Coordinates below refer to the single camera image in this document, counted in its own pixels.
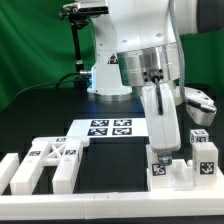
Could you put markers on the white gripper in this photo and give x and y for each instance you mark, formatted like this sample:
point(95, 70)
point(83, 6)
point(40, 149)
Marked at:
point(162, 123)

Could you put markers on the white chair seat part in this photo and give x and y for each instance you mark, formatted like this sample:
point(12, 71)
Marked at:
point(180, 175)

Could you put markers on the white chair back frame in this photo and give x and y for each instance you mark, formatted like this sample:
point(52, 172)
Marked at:
point(63, 153)

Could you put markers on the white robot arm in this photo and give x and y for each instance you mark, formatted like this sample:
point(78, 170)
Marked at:
point(138, 48)

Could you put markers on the white tagged cube right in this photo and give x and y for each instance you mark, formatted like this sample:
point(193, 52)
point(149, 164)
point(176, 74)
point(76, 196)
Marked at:
point(198, 135)

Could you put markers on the white U-shaped obstacle fence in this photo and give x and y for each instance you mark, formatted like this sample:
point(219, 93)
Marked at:
point(44, 204)

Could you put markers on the green backdrop curtain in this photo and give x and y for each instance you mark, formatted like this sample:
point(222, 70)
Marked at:
point(36, 47)

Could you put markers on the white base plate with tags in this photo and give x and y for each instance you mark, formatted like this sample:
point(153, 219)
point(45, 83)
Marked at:
point(102, 128)

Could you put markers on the black camera stand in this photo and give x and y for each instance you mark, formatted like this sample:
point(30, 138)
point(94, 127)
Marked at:
point(77, 23)

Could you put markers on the camera on stand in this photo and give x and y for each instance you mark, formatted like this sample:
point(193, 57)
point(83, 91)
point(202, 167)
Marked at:
point(90, 7)

